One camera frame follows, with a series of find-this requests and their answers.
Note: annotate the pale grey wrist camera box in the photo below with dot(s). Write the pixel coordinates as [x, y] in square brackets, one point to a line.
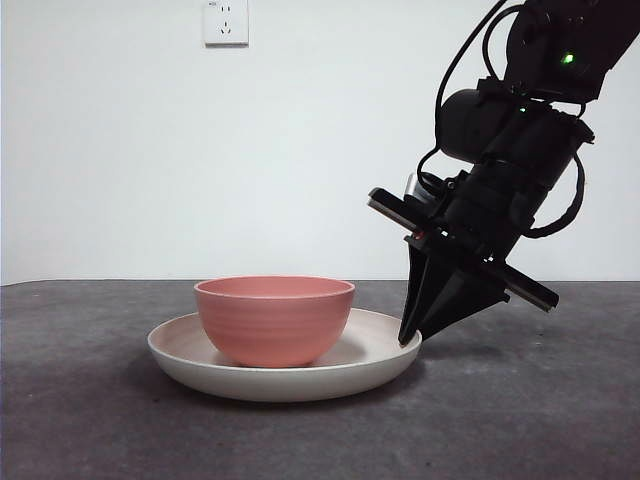
[414, 186]

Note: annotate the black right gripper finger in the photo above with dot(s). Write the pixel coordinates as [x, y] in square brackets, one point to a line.
[412, 290]
[460, 300]

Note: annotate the white round plate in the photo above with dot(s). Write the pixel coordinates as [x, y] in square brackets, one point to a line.
[280, 385]

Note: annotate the red ribbed bowl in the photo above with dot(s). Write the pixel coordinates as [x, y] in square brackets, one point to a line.
[275, 325]

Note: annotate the white wall socket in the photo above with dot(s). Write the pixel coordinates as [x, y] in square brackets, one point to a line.
[226, 25]

